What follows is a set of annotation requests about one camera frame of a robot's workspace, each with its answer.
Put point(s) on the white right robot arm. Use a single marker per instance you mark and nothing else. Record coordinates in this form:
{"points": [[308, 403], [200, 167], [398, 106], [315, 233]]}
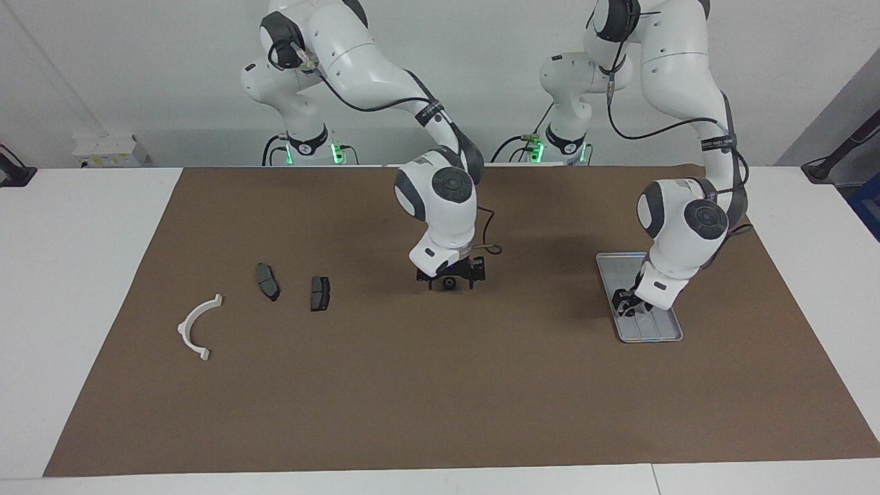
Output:
{"points": [[440, 206]]}

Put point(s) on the black clamp mount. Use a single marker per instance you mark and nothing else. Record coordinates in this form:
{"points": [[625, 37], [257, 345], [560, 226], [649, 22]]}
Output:
{"points": [[14, 172]]}

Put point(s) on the white semicircular plastic bracket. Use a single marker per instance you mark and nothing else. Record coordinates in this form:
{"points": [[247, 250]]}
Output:
{"points": [[183, 330]]}

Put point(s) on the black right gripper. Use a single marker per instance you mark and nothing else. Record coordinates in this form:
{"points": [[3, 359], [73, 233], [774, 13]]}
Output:
{"points": [[476, 268]]}

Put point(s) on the brown table mat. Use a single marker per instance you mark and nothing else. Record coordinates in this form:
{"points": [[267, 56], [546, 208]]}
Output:
{"points": [[440, 399]]}

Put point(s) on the short dark grey brake pad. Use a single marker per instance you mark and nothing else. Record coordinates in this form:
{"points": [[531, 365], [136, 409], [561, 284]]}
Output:
{"points": [[320, 293]]}

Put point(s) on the blue crate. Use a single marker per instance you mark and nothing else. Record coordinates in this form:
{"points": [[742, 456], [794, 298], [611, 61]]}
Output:
{"points": [[867, 206]]}

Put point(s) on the long dark grey brake pad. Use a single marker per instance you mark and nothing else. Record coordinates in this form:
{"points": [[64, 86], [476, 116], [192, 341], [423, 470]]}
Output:
{"points": [[267, 282]]}

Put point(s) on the silver metal tray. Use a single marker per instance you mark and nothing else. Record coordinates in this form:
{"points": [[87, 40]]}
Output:
{"points": [[653, 331]]}

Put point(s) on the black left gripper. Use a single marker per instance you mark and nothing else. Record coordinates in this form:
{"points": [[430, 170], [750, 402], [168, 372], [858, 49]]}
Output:
{"points": [[627, 297]]}

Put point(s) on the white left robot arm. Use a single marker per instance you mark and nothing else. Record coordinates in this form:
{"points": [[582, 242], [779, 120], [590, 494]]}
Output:
{"points": [[680, 227]]}

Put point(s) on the white box with yellow labels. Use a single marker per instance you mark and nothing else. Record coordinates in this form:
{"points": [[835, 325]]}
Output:
{"points": [[110, 151]]}

